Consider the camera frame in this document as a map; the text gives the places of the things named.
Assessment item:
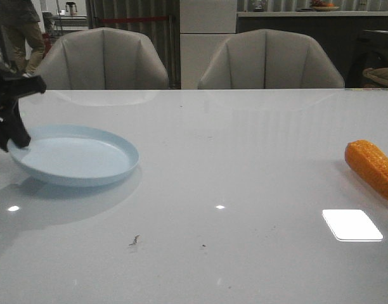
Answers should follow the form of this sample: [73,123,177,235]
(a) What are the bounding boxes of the beige padded chair right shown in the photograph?
[198,29,344,89]

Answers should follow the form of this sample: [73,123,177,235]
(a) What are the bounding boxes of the beige padded chair left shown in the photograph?
[36,27,169,90]

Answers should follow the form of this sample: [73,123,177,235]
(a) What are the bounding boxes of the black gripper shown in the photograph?
[0,48,47,152]

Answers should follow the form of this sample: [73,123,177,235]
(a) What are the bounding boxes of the light blue round plate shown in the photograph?
[7,125,139,187]

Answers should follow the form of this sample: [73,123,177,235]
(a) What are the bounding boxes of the orange plastic corn cob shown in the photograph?
[344,140,388,200]

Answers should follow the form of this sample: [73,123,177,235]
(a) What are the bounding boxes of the person in khaki trousers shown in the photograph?
[0,0,45,77]

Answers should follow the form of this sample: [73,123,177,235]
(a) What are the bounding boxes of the dark grey counter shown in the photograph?
[236,11,388,87]

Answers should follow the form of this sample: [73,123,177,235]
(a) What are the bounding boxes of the beige padded chair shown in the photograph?
[36,27,169,90]
[198,29,344,89]

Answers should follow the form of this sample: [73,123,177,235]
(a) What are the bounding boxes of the red barrier belt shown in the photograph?
[96,16,170,23]

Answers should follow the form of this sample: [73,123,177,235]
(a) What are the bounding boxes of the brown cushion at right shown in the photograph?
[363,67,388,87]

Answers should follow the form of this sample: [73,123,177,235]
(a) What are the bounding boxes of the fruit bowl on counter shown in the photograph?
[310,0,339,12]

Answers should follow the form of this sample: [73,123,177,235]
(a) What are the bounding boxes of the white cabinet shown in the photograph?
[179,0,237,89]

